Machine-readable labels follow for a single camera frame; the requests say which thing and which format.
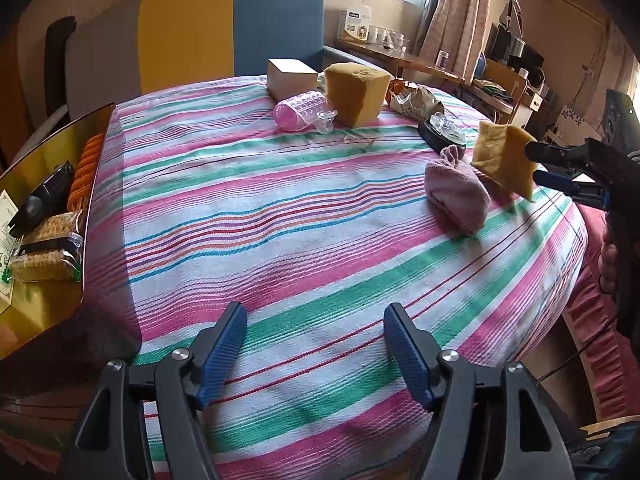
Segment person right hand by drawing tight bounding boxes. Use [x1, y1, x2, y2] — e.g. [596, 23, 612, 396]
[598, 242, 617, 295]

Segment tricolour armchair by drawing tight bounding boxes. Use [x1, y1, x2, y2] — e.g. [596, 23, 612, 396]
[44, 0, 355, 119]

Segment gold maroon gift box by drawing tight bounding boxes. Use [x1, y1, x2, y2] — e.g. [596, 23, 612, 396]
[1, 103, 115, 360]

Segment large yellow sponge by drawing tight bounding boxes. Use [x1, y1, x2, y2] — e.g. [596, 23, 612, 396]
[324, 62, 392, 128]

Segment black universal charger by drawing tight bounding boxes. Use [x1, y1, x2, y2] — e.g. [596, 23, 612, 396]
[418, 112, 466, 157]

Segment large white carton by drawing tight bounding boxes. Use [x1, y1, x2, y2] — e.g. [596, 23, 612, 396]
[0, 191, 17, 310]

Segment white product box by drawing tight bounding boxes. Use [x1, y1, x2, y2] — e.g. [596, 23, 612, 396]
[336, 4, 371, 44]

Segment striped tablecloth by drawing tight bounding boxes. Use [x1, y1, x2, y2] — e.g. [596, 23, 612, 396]
[86, 77, 588, 479]

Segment small yellow sponge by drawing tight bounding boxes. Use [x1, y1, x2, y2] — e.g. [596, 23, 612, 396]
[472, 122, 538, 202]

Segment orange plastic rack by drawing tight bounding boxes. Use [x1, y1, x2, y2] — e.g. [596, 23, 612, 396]
[67, 133, 105, 211]

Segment pink hair roller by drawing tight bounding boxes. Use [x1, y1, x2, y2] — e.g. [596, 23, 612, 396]
[273, 90, 337, 133]

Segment cracker pack green ends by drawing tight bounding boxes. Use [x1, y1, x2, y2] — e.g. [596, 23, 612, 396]
[22, 210, 86, 244]

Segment crumpled snack bag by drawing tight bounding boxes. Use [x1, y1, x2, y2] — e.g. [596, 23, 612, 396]
[385, 78, 445, 122]

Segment wooden side table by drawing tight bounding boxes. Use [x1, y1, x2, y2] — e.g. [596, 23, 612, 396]
[335, 39, 464, 84]

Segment pink curtain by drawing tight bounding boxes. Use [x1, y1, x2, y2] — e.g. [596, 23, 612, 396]
[416, 0, 490, 82]

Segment black clip tool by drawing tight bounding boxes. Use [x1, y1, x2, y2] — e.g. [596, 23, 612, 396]
[8, 162, 74, 238]

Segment small white box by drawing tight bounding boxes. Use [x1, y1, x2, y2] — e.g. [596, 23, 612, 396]
[267, 58, 318, 102]

